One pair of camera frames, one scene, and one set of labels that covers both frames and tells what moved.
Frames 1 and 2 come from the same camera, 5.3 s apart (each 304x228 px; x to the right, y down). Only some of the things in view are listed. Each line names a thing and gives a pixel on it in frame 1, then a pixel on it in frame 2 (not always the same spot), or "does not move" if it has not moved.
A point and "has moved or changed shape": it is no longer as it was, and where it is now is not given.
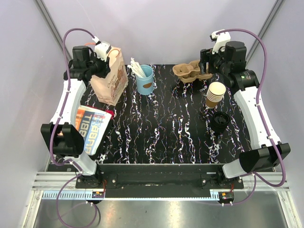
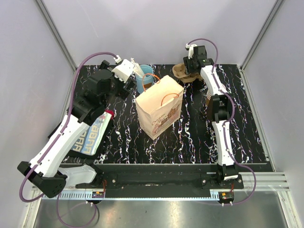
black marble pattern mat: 177,123 does not move
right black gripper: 206,56 → 186,61
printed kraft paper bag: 109,89 has moved or changed shape
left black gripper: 106,69 → 123,92
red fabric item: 110,112 does not move
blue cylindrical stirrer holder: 145,85 does not move
